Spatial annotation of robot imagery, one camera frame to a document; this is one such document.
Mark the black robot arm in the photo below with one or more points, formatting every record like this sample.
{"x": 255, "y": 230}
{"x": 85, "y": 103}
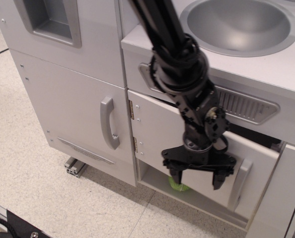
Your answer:
{"x": 179, "y": 69}

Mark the lower metal hinge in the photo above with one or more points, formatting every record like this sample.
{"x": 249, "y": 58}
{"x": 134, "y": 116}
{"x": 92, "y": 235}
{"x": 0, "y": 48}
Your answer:
{"x": 135, "y": 144}

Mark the green toy cabbage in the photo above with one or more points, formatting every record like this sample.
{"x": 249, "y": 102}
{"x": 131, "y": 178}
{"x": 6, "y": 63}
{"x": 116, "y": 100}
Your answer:
{"x": 177, "y": 186}

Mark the grey left door handle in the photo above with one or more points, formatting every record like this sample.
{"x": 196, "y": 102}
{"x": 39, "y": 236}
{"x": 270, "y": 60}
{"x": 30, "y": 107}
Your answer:
{"x": 106, "y": 108}

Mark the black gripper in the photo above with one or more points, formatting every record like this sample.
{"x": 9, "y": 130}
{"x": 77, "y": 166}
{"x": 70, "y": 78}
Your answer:
{"x": 213, "y": 159}

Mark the white toy kitchen cabinet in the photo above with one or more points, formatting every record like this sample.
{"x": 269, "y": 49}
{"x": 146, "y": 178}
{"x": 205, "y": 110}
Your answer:
{"x": 49, "y": 90}

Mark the metal hinge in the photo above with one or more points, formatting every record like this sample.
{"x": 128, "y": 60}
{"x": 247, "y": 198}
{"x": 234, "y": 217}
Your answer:
{"x": 131, "y": 109}
{"x": 135, "y": 144}

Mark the grey cabinet door handle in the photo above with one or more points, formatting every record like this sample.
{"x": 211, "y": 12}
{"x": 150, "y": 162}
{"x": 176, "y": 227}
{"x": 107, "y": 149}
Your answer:
{"x": 241, "y": 177}

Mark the silver sink bowl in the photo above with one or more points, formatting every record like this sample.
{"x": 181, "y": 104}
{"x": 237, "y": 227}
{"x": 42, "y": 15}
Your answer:
{"x": 239, "y": 28}

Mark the grey vent panel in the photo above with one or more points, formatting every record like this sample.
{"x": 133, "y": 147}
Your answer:
{"x": 240, "y": 105}

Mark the upper metal hinge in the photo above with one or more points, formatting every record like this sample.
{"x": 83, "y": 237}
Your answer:
{"x": 131, "y": 109}

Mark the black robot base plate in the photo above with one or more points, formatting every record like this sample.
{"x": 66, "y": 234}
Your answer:
{"x": 23, "y": 228}

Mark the white cabinet door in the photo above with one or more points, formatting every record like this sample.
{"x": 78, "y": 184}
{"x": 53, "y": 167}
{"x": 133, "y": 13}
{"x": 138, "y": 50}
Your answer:
{"x": 158, "y": 126}

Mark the aluminium extrusion bar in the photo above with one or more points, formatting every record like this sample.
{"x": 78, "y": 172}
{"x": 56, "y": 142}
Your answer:
{"x": 75, "y": 167}

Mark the silver decorative trim strip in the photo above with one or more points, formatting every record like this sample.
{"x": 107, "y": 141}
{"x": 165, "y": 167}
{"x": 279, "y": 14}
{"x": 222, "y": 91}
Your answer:
{"x": 86, "y": 152}

